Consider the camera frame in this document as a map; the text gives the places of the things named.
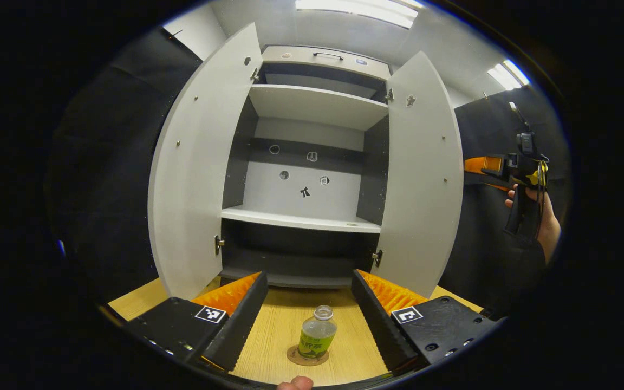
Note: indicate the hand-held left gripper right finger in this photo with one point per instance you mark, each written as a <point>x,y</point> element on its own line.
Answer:
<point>379,325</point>

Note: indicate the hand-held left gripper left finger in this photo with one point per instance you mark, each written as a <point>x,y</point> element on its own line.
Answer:
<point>241,325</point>

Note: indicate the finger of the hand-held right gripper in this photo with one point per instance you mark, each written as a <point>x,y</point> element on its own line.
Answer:
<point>482,162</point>

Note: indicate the grey cabinet door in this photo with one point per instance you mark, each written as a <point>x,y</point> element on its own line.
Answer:
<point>198,179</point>
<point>420,179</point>

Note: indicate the green label plastic bottle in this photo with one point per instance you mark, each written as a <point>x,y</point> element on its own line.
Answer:
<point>316,338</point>

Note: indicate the round wooden coaster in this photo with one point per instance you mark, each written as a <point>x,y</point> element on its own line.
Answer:
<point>323,361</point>

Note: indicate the grey cabinet drawer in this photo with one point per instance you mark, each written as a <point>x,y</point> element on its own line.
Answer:
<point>290,62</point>

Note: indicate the small ceiling light panel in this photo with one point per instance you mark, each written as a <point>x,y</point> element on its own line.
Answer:
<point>507,75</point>

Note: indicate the black backdrop cloth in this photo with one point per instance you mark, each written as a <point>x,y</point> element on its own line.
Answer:
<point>101,189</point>

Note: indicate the large ceiling light panel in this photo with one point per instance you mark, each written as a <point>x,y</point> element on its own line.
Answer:
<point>358,11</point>

